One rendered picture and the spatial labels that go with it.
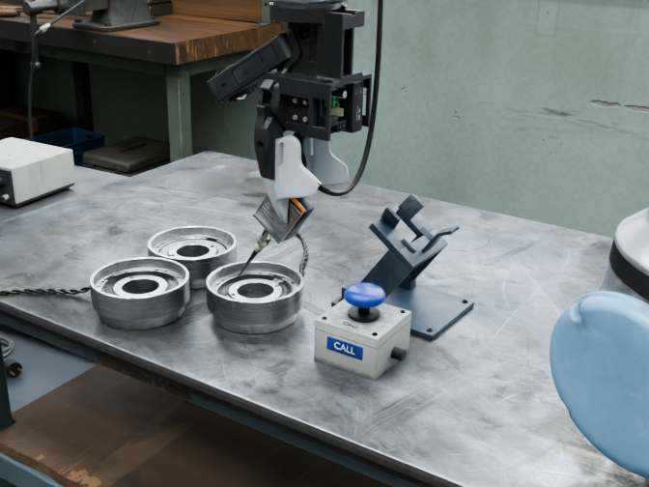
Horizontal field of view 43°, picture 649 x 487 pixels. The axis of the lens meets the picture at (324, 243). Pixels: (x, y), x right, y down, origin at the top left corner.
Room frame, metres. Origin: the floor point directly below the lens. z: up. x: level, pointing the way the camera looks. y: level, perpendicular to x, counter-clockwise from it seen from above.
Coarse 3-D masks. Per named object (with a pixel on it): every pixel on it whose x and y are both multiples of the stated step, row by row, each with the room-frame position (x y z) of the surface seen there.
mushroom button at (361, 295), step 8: (352, 288) 0.72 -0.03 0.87; (360, 288) 0.71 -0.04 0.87; (368, 288) 0.72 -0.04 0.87; (376, 288) 0.72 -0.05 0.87; (344, 296) 0.71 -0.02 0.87; (352, 296) 0.70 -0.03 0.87; (360, 296) 0.70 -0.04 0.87; (368, 296) 0.70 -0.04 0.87; (376, 296) 0.70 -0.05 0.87; (384, 296) 0.71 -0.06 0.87; (352, 304) 0.70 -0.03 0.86; (360, 304) 0.70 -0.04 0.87; (368, 304) 0.70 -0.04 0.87; (376, 304) 0.70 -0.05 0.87; (360, 312) 0.71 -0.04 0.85; (368, 312) 0.71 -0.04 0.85
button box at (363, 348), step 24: (336, 312) 0.72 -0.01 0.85; (384, 312) 0.72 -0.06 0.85; (408, 312) 0.72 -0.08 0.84; (336, 336) 0.69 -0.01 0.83; (360, 336) 0.68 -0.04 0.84; (384, 336) 0.68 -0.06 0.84; (408, 336) 0.72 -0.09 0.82; (336, 360) 0.69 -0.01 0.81; (360, 360) 0.68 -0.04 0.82; (384, 360) 0.68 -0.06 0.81
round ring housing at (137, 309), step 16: (96, 272) 0.81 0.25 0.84; (112, 272) 0.83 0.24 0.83; (176, 272) 0.84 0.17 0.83; (96, 288) 0.77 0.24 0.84; (128, 288) 0.81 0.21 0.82; (144, 288) 0.82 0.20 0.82; (160, 288) 0.80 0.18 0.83; (176, 288) 0.77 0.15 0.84; (96, 304) 0.77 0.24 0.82; (112, 304) 0.75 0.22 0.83; (128, 304) 0.75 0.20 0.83; (144, 304) 0.75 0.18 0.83; (160, 304) 0.76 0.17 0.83; (176, 304) 0.77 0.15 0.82; (112, 320) 0.76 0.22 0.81; (128, 320) 0.75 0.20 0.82; (144, 320) 0.76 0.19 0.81; (160, 320) 0.77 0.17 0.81
